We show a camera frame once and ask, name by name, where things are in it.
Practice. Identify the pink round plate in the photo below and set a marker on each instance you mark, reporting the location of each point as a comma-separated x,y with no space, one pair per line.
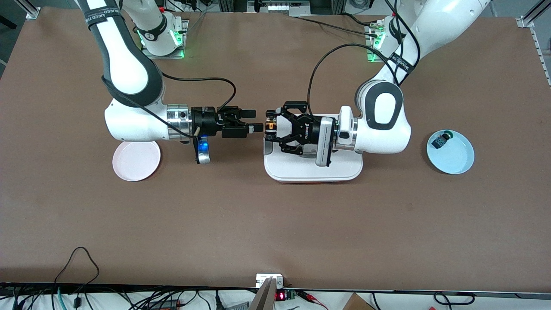
135,161

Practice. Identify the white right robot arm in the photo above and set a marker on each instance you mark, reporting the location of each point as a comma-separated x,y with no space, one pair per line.
129,64

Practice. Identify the brown cardboard piece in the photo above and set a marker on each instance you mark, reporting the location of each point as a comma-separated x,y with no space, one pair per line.
357,303

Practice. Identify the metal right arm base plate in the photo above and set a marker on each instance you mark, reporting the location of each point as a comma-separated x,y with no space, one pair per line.
159,57

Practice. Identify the green push-button switch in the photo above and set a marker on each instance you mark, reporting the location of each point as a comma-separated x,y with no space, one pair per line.
439,141

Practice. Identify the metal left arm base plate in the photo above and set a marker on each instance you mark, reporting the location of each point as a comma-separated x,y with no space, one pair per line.
389,60

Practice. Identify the white lidded storage box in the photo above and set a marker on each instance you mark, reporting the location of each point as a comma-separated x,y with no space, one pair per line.
301,170

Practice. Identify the aluminium mounting bar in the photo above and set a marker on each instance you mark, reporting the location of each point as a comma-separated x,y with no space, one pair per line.
264,299

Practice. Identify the orange push-button switch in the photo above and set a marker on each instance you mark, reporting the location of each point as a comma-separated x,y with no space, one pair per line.
271,125

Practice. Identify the red test leads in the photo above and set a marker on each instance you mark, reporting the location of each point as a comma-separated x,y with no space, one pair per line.
314,299

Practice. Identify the red digit display board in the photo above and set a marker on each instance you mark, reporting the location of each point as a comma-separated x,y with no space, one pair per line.
280,296

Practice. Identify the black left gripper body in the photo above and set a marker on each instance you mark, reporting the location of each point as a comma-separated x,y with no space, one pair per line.
311,129

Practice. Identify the white connector block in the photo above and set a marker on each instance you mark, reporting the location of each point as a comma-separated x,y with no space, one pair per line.
262,280

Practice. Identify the light blue round plate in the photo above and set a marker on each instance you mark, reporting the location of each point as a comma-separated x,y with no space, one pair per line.
456,159

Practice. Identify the silver lit device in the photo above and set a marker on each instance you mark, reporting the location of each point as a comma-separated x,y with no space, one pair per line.
284,7

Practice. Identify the aluminium frame profile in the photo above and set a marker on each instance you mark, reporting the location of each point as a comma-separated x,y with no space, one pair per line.
31,9
541,56

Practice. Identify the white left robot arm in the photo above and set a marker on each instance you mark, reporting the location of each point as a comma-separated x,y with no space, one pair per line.
387,142

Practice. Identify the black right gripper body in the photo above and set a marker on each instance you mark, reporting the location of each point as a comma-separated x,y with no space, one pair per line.
204,121

